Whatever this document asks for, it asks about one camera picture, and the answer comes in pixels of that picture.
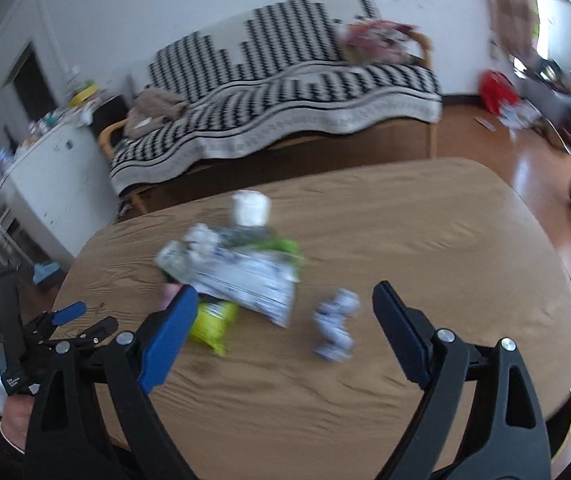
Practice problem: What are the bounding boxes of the large white printed plastic package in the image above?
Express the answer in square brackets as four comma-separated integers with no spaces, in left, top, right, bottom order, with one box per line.
[154,224,299,329]

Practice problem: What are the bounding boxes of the floral cushion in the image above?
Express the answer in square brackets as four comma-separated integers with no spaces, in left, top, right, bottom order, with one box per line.
[343,20,420,64]

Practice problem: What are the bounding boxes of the black white striped blanket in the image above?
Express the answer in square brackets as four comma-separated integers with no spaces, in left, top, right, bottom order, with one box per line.
[110,0,443,196]

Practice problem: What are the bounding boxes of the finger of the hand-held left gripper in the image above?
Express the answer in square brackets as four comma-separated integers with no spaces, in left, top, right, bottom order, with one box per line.
[46,301,88,329]
[59,316,120,354]

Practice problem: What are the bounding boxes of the silver blister pack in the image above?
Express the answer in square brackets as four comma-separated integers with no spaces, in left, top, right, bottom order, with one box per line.
[313,288,361,363]

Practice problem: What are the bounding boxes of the white cabinet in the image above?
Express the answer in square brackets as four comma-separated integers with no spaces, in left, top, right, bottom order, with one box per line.
[0,120,117,272]

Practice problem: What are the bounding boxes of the red bag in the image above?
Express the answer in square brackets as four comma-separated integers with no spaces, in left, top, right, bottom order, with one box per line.
[480,70,519,113]

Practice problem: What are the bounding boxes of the blue cloth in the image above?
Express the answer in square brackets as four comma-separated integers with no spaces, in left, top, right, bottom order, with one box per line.
[32,261,64,287]

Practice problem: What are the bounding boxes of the white paper wrapper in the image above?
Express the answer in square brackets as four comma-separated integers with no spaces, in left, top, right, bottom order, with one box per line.
[230,190,272,227]

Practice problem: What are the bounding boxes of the patterned curtain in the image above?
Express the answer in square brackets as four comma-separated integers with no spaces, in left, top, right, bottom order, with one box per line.
[489,0,537,47]

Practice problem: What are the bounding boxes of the yellow-green snack packet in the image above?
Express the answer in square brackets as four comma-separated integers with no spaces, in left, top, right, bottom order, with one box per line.
[188,301,240,358]

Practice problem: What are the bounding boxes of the person's left hand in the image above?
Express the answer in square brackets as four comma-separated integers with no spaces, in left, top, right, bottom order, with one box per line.
[0,394,36,456]

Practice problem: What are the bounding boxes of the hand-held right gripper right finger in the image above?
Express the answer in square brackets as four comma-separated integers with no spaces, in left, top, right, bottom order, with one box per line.
[372,281,552,480]

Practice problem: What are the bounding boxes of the wooden frame sofa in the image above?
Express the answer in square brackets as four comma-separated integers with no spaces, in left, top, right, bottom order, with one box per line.
[98,0,443,216]

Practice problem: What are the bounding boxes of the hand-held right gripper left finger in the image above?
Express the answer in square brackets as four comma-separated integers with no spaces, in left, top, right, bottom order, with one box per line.
[22,285,201,480]

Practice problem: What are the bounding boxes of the white printed packages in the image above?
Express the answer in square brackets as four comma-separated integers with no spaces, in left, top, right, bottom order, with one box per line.
[498,100,542,129]

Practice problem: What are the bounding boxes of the green snack wrapper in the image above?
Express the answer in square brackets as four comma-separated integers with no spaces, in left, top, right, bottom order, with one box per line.
[235,227,302,267]

